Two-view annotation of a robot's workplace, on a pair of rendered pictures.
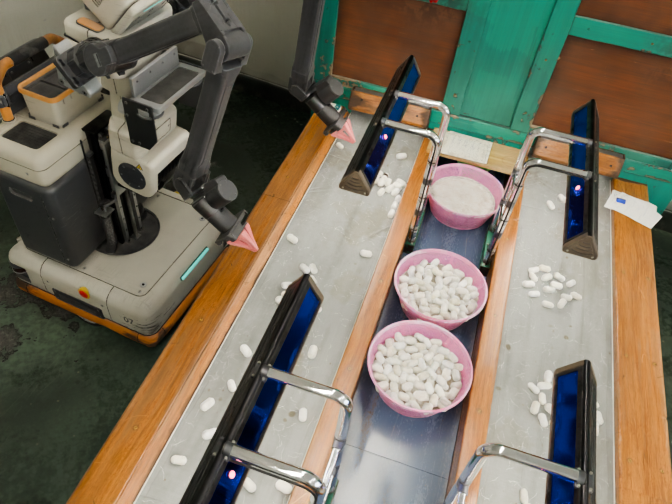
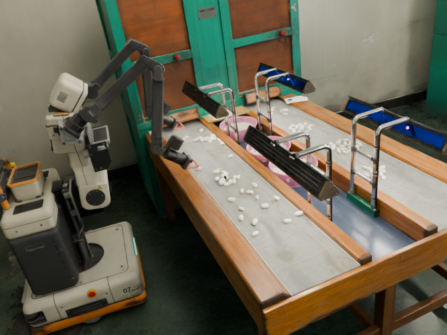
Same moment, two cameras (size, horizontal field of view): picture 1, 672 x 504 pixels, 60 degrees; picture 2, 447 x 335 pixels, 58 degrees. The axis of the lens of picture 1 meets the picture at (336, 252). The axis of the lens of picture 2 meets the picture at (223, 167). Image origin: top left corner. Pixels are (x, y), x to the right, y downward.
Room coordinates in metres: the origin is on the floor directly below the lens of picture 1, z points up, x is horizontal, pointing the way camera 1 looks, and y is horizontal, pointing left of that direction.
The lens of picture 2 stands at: (-0.65, 1.08, 1.84)
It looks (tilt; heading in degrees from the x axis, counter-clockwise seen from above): 28 degrees down; 329
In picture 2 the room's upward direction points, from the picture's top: 9 degrees counter-clockwise
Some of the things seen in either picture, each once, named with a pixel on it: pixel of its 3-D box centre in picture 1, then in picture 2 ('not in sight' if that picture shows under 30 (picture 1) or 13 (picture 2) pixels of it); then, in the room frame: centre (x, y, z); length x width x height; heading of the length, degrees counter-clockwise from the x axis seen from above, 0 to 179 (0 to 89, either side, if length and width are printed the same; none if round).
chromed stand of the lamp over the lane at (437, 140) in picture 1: (402, 173); (218, 121); (1.39, -0.17, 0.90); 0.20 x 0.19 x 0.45; 168
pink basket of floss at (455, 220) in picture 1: (462, 199); (239, 129); (1.52, -0.40, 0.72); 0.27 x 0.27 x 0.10
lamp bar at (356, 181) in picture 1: (386, 116); (202, 97); (1.41, -0.09, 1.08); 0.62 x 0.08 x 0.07; 168
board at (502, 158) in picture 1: (475, 151); (225, 114); (1.73, -0.45, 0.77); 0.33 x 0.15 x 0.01; 78
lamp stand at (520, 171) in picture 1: (534, 209); (274, 105); (1.31, -0.56, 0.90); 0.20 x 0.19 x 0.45; 168
